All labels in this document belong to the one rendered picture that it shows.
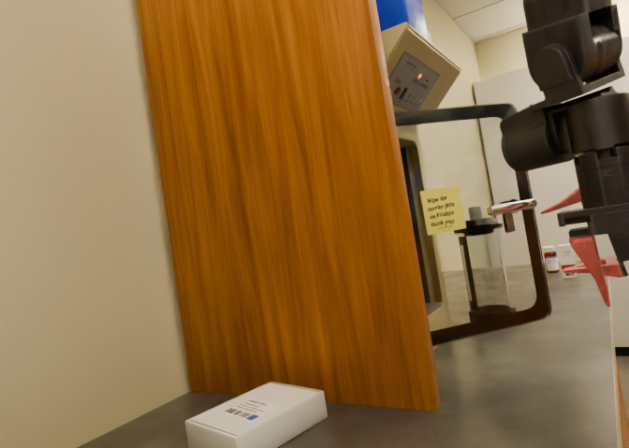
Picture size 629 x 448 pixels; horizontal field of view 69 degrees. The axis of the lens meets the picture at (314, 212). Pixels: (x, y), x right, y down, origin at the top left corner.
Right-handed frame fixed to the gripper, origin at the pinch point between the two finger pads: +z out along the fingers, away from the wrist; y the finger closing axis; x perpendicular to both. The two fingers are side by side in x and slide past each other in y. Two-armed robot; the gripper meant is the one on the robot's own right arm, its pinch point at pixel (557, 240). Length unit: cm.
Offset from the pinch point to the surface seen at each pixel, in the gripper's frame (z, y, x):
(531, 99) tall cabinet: -1, 66, -303
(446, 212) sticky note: 14.6, 9.7, 1.4
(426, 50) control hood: 8.7, 37.5, -0.8
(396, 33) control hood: 10.3, 38.8, 9.8
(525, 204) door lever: 2.8, 6.7, -3.6
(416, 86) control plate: 13.2, 33.7, -5.4
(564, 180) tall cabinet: -2, 1, -299
